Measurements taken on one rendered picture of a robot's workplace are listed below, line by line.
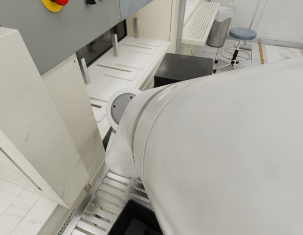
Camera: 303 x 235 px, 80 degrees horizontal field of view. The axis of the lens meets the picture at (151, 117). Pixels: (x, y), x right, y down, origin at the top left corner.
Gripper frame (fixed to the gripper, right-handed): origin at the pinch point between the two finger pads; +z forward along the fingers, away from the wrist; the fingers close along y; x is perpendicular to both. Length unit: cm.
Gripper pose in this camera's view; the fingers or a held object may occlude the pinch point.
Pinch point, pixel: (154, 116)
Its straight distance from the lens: 62.8
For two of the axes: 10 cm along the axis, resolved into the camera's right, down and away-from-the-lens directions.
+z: 1.6, 0.2, 9.9
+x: -1.6, 9.9, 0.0
